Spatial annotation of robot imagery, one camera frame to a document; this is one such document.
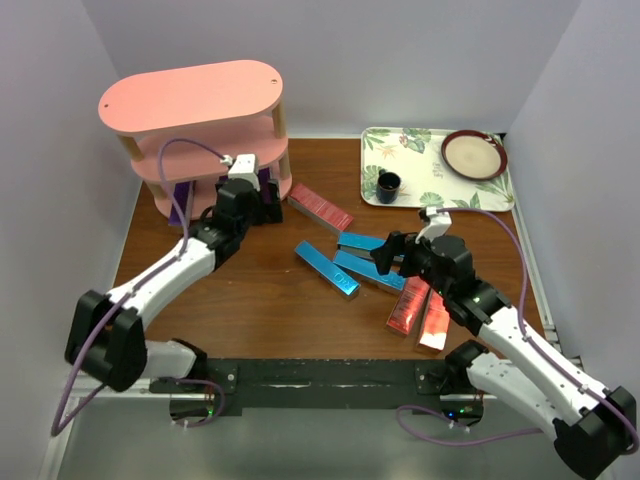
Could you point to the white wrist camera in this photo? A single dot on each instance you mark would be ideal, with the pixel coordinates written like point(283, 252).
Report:
point(435, 223)
point(245, 167)

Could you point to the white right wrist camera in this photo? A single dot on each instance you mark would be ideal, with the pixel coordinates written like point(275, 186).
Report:
point(435, 223)

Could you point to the floral serving tray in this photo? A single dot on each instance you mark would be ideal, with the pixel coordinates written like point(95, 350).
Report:
point(414, 154)

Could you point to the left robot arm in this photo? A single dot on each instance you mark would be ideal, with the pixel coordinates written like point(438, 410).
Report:
point(107, 339)

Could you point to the blue toothpaste box rear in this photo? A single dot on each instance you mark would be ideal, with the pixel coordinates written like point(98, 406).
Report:
point(358, 245)

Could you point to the red toothpaste box near shelf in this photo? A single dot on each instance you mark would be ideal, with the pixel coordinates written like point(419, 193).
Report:
point(319, 209)

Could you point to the red toothpaste box right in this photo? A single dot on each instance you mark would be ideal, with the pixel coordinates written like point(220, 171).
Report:
point(434, 326)

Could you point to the blue toothpaste box middle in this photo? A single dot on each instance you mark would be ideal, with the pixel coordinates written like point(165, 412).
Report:
point(367, 271)

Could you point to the red rimmed beige plate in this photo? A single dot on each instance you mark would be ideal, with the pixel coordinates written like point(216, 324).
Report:
point(474, 155)

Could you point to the blue toothpaste box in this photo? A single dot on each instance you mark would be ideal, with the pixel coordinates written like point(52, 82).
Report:
point(358, 245)
point(342, 282)
point(367, 271)

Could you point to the dark blue mug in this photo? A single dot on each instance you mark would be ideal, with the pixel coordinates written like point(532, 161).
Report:
point(387, 187)

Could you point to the pink three-tier shelf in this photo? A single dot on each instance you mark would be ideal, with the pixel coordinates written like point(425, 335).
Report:
point(177, 123)

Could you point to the blue toothpaste box front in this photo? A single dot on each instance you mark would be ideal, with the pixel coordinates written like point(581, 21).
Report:
point(342, 282)

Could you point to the black base mat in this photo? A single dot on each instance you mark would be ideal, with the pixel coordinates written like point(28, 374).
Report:
point(343, 384)

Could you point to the red toothpaste box left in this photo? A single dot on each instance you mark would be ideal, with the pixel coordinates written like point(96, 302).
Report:
point(408, 307)

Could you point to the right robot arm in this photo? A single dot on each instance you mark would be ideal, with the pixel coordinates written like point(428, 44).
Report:
point(589, 424)

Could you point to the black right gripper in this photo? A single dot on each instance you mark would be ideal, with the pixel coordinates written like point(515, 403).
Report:
point(396, 242)

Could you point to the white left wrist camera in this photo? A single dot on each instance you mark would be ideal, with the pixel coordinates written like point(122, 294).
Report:
point(245, 167)

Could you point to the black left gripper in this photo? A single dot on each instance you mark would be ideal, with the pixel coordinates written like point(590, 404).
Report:
point(267, 213)

